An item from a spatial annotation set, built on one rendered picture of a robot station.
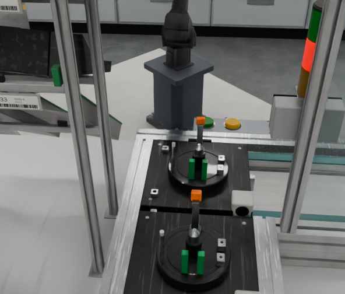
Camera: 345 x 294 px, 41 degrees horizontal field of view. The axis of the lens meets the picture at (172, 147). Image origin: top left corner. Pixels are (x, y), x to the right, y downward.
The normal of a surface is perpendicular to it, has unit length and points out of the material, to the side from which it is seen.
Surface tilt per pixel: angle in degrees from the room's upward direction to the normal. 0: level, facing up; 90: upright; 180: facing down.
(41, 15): 90
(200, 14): 90
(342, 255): 90
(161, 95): 88
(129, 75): 0
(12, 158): 0
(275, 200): 0
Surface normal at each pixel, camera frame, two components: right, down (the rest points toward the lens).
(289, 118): -0.08, 0.60
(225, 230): 0.00, -0.80
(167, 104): -0.76, 0.40
